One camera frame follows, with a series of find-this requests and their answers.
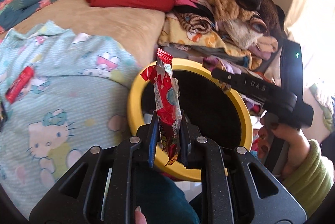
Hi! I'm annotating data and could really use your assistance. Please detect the red snack wrapper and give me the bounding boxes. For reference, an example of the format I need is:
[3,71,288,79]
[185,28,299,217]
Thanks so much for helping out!
[141,48,182,166]

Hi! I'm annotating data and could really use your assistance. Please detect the purple candy wrapper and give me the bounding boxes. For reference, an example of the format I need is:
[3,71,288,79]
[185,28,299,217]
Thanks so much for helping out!
[202,56,227,72]

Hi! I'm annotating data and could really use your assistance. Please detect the yellow rimmed black trash bin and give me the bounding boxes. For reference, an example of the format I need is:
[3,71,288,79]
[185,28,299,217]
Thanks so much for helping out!
[126,57,253,183]

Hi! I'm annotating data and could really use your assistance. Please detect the right hand dark nails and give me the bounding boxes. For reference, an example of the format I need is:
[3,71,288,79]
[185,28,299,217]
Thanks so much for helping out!
[257,116,310,180]

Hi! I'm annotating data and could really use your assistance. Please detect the left hand painted nails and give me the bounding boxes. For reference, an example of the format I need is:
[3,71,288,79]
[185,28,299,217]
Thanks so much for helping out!
[135,206,147,224]

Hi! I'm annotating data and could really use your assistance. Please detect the light blue Hello Kitty sheet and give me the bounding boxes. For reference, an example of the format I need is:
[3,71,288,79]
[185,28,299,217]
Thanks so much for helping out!
[1,21,140,217]

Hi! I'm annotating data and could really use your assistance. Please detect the green sweater sleeve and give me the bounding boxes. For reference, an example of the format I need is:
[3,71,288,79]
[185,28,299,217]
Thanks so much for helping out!
[282,139,334,217]

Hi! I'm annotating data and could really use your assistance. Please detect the yellow cartoon blanket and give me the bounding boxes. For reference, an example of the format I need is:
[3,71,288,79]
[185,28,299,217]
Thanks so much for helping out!
[158,13,263,70]

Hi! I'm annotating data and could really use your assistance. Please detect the tan bed cover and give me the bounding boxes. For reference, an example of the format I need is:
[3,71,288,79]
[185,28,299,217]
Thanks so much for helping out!
[14,0,165,67]

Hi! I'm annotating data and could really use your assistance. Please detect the tiger striped knit garment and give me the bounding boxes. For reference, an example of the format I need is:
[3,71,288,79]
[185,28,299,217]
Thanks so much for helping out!
[174,12,215,35]

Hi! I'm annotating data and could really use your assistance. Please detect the mustard knit sweater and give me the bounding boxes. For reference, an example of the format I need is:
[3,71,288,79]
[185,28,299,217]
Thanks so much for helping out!
[208,0,257,22]

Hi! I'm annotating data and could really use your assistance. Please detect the red cylindrical wrapper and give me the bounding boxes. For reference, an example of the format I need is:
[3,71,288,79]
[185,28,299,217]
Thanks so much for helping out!
[5,66,34,104]

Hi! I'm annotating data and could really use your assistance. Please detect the red folded garment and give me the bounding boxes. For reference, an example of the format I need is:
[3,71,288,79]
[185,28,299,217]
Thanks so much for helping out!
[86,0,174,13]

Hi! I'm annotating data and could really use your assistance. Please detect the teal floral pink quilt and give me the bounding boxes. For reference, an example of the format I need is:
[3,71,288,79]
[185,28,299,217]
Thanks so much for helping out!
[0,0,59,34]

